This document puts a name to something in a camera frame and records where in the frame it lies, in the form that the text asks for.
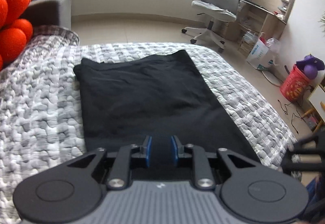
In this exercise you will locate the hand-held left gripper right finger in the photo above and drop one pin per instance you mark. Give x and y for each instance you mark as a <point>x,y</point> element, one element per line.
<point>174,150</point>

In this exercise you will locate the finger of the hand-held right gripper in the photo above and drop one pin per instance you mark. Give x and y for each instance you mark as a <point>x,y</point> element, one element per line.
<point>309,144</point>
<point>302,163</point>

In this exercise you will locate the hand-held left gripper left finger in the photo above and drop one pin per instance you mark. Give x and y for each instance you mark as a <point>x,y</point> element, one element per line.
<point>148,151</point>

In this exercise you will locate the black t-shirt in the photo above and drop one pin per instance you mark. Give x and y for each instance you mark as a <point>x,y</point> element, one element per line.
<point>152,87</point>

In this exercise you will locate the person's right leg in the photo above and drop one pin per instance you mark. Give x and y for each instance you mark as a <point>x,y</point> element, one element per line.
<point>316,201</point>

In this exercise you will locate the white cabinet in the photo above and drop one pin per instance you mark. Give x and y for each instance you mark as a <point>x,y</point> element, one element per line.
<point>317,97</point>

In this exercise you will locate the red bucket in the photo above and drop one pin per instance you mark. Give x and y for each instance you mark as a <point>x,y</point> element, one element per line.
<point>294,87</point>

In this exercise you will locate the purple plush toy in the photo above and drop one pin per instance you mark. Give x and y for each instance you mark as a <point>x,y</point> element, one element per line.
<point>312,69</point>

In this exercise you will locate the white oval pad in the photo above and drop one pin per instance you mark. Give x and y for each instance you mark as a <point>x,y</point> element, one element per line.
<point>271,77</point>

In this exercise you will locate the white cardboard box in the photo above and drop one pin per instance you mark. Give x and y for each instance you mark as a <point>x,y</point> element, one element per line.
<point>260,55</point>

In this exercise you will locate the clear plastic bag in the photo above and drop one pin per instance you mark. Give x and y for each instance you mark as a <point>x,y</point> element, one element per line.
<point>273,44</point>

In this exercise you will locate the grey quilted blanket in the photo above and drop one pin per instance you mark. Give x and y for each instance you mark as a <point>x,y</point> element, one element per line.
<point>38,99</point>

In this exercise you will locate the green potted plant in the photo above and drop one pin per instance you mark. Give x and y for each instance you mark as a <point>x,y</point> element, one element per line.
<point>322,22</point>

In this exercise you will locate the wooden desk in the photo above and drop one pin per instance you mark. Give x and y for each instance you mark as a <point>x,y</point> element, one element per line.
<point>274,21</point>

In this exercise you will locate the grey office chair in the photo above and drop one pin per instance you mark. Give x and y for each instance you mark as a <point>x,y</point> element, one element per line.
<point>221,0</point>

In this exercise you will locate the red plush cushion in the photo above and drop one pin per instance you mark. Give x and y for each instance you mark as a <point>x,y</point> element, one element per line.
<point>12,38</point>

